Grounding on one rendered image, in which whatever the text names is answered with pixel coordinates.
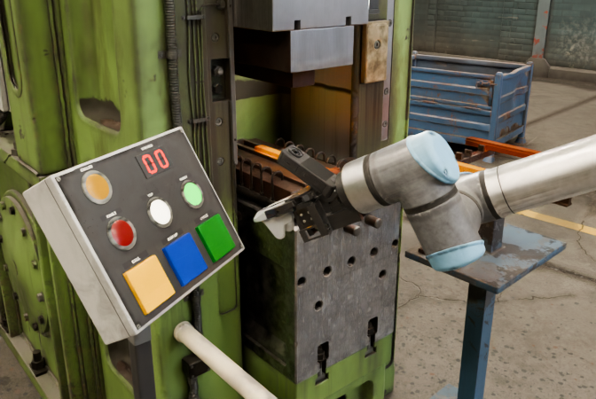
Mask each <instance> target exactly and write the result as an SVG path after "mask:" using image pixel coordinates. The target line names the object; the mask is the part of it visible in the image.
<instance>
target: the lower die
mask: <svg viewBox="0 0 596 399"><path fill-rule="evenodd" d="M242 140H246V141H248V142H250V143H253V144H256V145H266V146H269V147H271V148H274V149H276V150H279V151H282V150H283V149H284V148H283V147H281V146H278V145H274V144H271V143H268V142H265V141H263V140H261V139H258V138H253V139H248V140H247V139H245V138H241V139H237V142H238V141H242ZM237 147H238V154H239V155H241V157H242V160H243V159H245V158H249V159H250V160H251V161H252V164H253V163H254V162H260V163H261V164H262V167H263V168H264V167H266V166H269V167H271V168H272V173H273V172H274V171H276V170H280V171H282V173H283V175H284V180H282V181H281V174H280V173H277V174H275V176H274V177H273V192H274V198H275V201H277V202H278V201H280V200H282V199H284V198H286V197H288V196H290V195H292V194H294V193H296V192H298V191H299V190H301V189H303V188H305V187H307V186H308V185H307V184H306V183H304V182H303V181H302V180H301V179H300V178H298V177H297V176H295V175H294V174H292V173H291V172H290V171H288V170H287V169H285V168H284V167H282V166H281V165H279V164H278V163H277V158H276V157H273V156H271V155H269V154H266V153H262V152H259V151H257V150H255V149H252V148H250V147H247V146H244V145H241V144H238V143H237ZM313 159H314V158H313ZM314 160H315V159H314ZM316 161H317V162H319V163H320V164H322V165H323V166H324V167H326V168H337V166H334V165H332V164H329V163H325V162H323V161H321V160H316ZM252 173H253V188H254V191H255V192H257V193H259V194H260V191H261V184H260V173H261V172H260V166H259V165H258V164H256V165H254V166H253V169H252ZM242 174H243V184H244V186H245V187H246V188H248V189H249V188H250V163H249V161H248V160H245V161H244V162H243V164H242ZM236 184H240V158H239V157H238V164H237V165H236ZM263 195H264V196H265V197H267V198H269V199H270V198H271V172H270V170H269V169H268V168H267V169H265V170H264V171H263Z"/></svg>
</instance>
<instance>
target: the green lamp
mask: <svg viewBox="0 0 596 399"><path fill-rule="evenodd" d="M184 194H185V197H186V198H187V199H188V201H189V202H190V203H192V204H193V205H198V204H200V202H201V193H200V190H199V188H198V187H197V186H196V185H195V184H192V183H188V184H187V185H186V186H185V187H184Z"/></svg>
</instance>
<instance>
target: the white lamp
mask: <svg viewBox="0 0 596 399"><path fill-rule="evenodd" d="M151 213H152V216H153V218H154V219H155V221H157V222H158V223H167V222H168V221H169V218H170V212H169V208H168V206H167V205H166V204H165V203H164V202H163V201H161V200H155V201H154V202H153V203H152V205H151Z"/></svg>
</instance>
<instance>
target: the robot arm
mask: <svg viewBox="0 0 596 399"><path fill-rule="evenodd" d="M454 157H455V155H454V153H453V151H452V150H451V148H450V147H449V145H448V144H447V142H446V141H445V140H444V139H443V138H442V137H441V136H440V135H439V134H437V133H435V132H434V131H424V132H422V133H419V134H417V135H411V136H408V137H407V138H406V139H404V140H402V141H399V142H397V143H395V144H392V145H389V146H387V147H385V148H382V149H380V150H378V151H376V152H374V153H370V154H367V155H365V156H363V157H360V158H358V159H356V160H353V161H350V162H348V163H346V164H345V165H344V166H343V168H342V172H339V173H338V174H337V175H335V174H334V173H333V172H332V171H330V170H329V169H328V168H326V167H324V166H323V165H322V164H320V163H319V162H317V161H316V160H314V159H313V158H311V157H310V156H309V155H308V154H307V153H305V152H303V151H302V150H301V149H299V148H298V147H296V146H295V145H289V146H288V147H287V148H285V149H283V150H282V151H281V152H280V154H279V156H278V158H277V163H278V164H279V165H281V166H282V167H284V168H285V169H287V170H288V171H290V172H291V173H292V174H294V175H295V176H297V177H298V178H300V179H301V180H302V181H303V182H304V183H306V184H307V185H308V186H307V187H305V188H303V189H301V190H299V191H298V192H296V193H294V194H292V195H290V196H288V197H286V198H284V199H282V200H280V201H278V202H275V203H273V204H271V205H269V206H268V207H266V208H264V209H262V210H260V211H259V212H257V214H256V215H255V218H254V222H255V223H257V222H263V223H265V225H266V226H267V227H268V228H269V230H270V231H271V232H272V234H273V235H274V236H275V237H276V238H277V239H282V238H284V237H285V235H286V234H285V231H292V230H293V229H294V218H295V219H296V223H297V225H298V227H299V229H300V230H299V232H300V234H301V236H302V239H303V241H304V243H306V242H309V241H311V240H313V239H318V238H321V237H324V236H326V235H328V234H330V233H331V232H332V231H334V230H337V229H340V228H341V227H344V226H347V225H350V224H352V223H356V222H359V221H362V220H363V219H364V217H365V216H366V215H368V214H369V212H372V211H374V210H377V209H379V208H382V207H387V206H390V205H392V204H395V203H397V202H400V203H401V205H402V208H403V209H404V212H405V213H406V216H407V218H408V220H409V222H410V224H411V226H412V228H413V230H414V232H415V234H416V236H417V238H418V240H419V242H420V244H421V247H422V249H423V251H424V253H425V255H426V259H427V260H428V261H429V263H430V264H431V266H432V268H433V269H434V270H436V271H450V270H456V269H459V268H462V267H465V266H467V265H468V264H470V263H472V262H475V261H476V260H478V259H479V258H481V257H482V256H483V254H484V253H485V246H484V241H483V240H482V239H481V237H480V235H479V233H478V231H479V229H480V227H481V224H483V223H488V222H492V221H495V220H497V219H501V218H505V217H506V216H507V215H511V214H515V213H518V212H521V211H524V210H528V209H531V208H534V207H540V206H543V205H546V204H549V203H553V202H555V201H559V200H564V199H567V198H571V197H574V196H577V195H580V194H584V193H587V192H592V191H596V135H593V136H590V137H586V138H583V139H579V140H577V141H574V142H571V143H568V144H565V145H561V146H558V147H555V148H553V149H550V150H547V151H544V152H541V153H537V154H534V155H530V156H528V157H525V158H522V159H519V160H515V161H512V162H509V163H507V164H504V165H501V166H498V167H495V168H486V169H484V170H481V171H478V172H474V173H470V172H460V173H459V165H458V163H457V161H456V160H455V158H454ZM327 228H328V229H327ZM306 231H307V232H308V233H309V235H310V236H312V235H314V234H315V233H316V232H317V231H319V232H320V234H321V235H318V236H316V237H314V238H311V239H309V237H308V234H307V232H306Z"/></svg>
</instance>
